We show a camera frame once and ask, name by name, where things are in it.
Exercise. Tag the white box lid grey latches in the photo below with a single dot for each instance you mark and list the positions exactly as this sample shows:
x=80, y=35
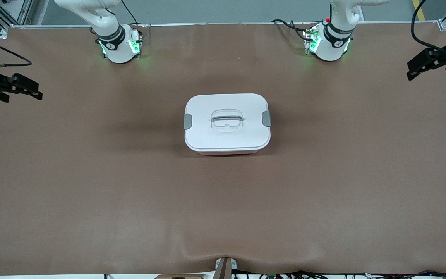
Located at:
x=227, y=135

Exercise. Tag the pink plastic box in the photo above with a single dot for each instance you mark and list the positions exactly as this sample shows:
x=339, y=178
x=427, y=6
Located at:
x=227, y=153

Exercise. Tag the brown table mat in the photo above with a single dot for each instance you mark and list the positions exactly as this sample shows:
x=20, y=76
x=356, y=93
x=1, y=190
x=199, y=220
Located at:
x=223, y=213

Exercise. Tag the metal table clamp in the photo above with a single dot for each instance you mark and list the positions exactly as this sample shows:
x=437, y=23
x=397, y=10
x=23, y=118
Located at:
x=225, y=267

